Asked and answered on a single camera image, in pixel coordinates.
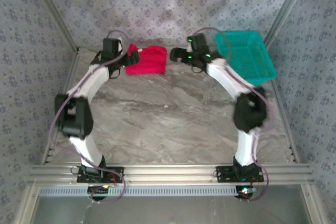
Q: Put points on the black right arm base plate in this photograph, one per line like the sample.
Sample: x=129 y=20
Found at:
x=225 y=178

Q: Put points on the red t-shirt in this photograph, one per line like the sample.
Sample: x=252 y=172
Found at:
x=149 y=61

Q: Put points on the teal plastic basket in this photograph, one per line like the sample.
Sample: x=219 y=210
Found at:
x=249 y=58

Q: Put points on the aluminium frame leg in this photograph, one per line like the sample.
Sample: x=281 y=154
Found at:
x=26 y=205
x=312 y=205

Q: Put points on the black controller board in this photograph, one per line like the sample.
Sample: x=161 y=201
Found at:
x=246 y=194
x=97 y=189

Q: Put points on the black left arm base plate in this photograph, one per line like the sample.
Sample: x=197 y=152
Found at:
x=82 y=178

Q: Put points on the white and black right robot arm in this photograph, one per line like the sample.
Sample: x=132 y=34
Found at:
x=225 y=77

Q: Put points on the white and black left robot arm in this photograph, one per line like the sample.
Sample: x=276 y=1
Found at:
x=92 y=82

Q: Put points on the aluminium frame cross rail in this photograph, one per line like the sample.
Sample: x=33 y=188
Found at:
x=170 y=174

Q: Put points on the aluminium frame post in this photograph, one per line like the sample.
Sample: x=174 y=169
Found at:
x=285 y=11
x=54 y=11

